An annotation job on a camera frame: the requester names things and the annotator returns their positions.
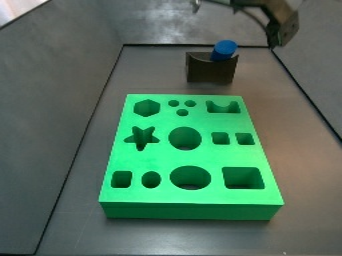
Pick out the robot arm with brown wrist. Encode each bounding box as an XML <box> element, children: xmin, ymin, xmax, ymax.
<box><xmin>189</xmin><ymin>0</ymin><xmax>299</xmax><ymax>49</ymax></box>

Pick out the dark curved fixture cradle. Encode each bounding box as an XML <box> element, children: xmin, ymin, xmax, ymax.
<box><xmin>186</xmin><ymin>52</ymin><xmax>239</xmax><ymax>84</ymax></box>

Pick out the blue oval cylinder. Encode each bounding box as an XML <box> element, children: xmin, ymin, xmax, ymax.
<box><xmin>210</xmin><ymin>40</ymin><xmax>238</xmax><ymax>61</ymax></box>

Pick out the green foam shape-sorter block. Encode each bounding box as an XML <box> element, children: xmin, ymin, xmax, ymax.
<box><xmin>99</xmin><ymin>94</ymin><xmax>283</xmax><ymax>220</ymax></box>

